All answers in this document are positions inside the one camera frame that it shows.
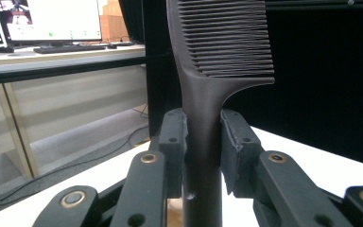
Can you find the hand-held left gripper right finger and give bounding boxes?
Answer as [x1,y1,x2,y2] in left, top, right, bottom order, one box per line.
[219,108,354,227]

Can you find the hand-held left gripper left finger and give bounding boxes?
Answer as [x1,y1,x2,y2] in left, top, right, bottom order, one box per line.
[110,108,188,227]

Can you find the dark brown comb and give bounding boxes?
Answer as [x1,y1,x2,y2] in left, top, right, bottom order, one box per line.
[165,0,276,227]

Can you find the black curtain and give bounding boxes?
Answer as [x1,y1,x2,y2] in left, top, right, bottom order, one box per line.
[117,0,363,168]

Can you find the black horizontal bar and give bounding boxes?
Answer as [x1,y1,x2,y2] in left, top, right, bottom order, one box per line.
[0,51,147,87]

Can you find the stacked cardboard boxes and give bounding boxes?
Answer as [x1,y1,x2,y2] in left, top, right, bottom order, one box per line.
[99,0,130,43]

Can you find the black keyboard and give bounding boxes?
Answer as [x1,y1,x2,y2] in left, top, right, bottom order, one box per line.
[32,44,108,55]

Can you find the large lit monitor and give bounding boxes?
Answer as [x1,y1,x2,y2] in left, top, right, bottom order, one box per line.
[0,0,104,48]

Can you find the light wooden post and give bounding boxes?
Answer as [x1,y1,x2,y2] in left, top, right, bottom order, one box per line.
[0,82,41,180]

